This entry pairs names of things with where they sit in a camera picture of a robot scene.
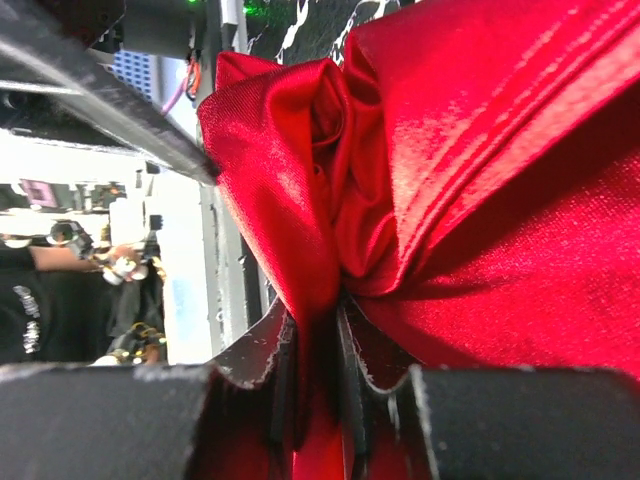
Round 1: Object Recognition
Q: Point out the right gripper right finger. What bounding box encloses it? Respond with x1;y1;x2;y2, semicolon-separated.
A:
337;304;639;479

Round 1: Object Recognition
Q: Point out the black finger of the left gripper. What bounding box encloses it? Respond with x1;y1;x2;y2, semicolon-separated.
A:
1;1;219;185

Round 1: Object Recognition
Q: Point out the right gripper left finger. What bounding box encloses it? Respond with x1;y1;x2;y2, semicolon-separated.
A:
1;303;296;479

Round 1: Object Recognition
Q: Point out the red cloth napkin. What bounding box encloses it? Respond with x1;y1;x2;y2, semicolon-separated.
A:
198;1;639;479

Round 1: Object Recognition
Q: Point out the person in black shirt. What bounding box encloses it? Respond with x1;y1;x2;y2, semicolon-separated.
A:
1;237;165;365

